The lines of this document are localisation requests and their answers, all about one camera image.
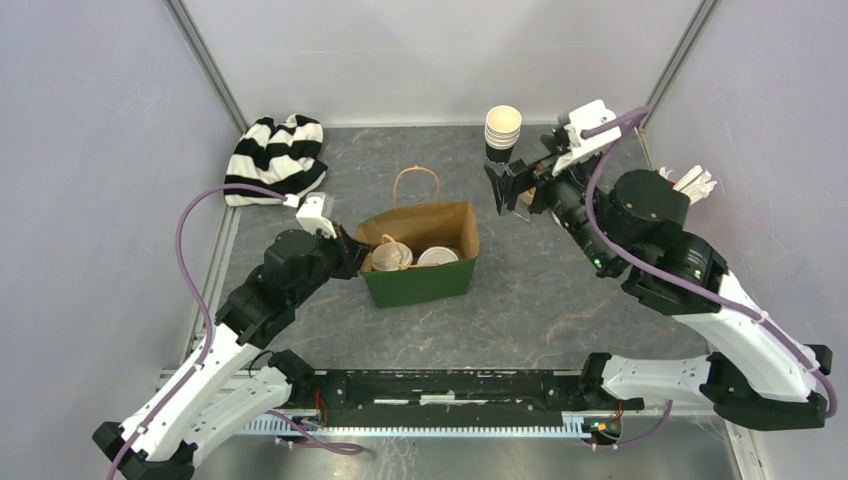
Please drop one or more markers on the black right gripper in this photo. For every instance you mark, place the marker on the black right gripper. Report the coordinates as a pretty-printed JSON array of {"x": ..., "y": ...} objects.
[{"x": 541, "y": 173}]

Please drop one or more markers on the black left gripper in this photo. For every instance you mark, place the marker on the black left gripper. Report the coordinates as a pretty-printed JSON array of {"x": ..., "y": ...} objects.
[{"x": 352, "y": 252}]

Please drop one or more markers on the green brown paper bag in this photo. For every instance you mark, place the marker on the green brown paper bag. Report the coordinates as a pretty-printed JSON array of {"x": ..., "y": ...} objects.
[{"x": 419, "y": 253}]

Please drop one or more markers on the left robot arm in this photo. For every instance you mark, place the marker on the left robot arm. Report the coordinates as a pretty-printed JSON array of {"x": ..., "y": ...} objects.
[{"x": 175, "y": 431}]

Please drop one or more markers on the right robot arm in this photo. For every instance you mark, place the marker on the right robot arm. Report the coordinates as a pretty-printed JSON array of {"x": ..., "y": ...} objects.
[{"x": 756, "y": 377}]

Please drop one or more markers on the brown cardboard cup carrier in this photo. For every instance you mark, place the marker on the brown cardboard cup carrier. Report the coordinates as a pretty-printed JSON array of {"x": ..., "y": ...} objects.
[{"x": 528, "y": 197}]

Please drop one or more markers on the stack of paper cups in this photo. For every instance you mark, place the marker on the stack of paper cups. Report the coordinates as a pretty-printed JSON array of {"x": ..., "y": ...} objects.
[{"x": 501, "y": 132}]

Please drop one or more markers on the black white striped cloth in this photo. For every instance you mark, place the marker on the black white striped cloth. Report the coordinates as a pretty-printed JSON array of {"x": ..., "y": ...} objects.
[{"x": 280, "y": 157}]

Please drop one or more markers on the white wrapped straws bundle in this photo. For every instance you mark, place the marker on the white wrapped straws bundle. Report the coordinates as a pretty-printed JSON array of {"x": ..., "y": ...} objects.
[{"x": 697, "y": 184}]

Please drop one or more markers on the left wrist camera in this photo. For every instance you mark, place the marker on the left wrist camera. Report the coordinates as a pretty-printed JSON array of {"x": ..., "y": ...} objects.
[{"x": 313, "y": 213}]

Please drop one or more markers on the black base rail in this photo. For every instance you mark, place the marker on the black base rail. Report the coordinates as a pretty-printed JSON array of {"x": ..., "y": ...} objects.
[{"x": 462, "y": 398}]

